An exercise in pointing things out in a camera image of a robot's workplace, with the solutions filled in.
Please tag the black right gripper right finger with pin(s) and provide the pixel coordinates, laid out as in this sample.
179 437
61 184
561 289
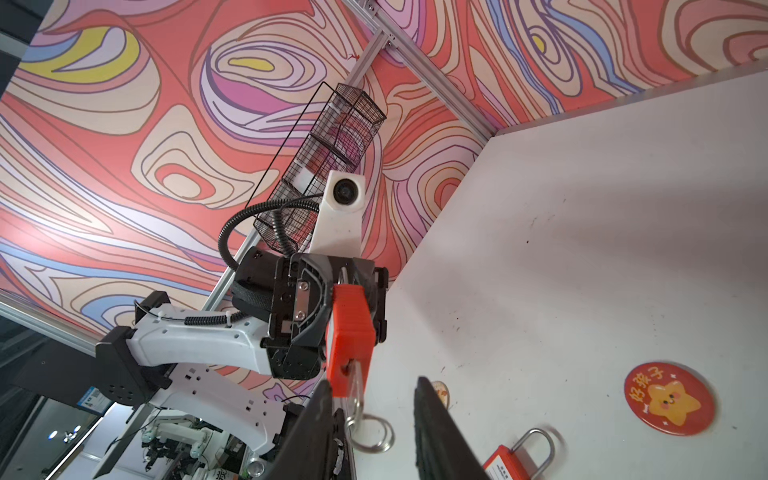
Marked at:
441 450

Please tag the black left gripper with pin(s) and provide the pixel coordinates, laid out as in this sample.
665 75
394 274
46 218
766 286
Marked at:
301 308

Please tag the beige round badge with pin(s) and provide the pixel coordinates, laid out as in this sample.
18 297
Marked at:
442 392

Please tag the red padlock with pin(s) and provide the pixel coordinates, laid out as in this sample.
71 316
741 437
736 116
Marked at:
506 463
351 338

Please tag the side black wire basket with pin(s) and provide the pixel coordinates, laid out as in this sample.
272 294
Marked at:
332 132

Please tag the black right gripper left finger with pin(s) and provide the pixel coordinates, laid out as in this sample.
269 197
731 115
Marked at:
311 444

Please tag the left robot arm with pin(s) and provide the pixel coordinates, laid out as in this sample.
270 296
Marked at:
167 359

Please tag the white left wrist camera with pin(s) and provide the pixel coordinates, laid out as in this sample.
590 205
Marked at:
338 229

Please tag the red star badge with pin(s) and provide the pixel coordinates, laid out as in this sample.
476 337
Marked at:
670 399

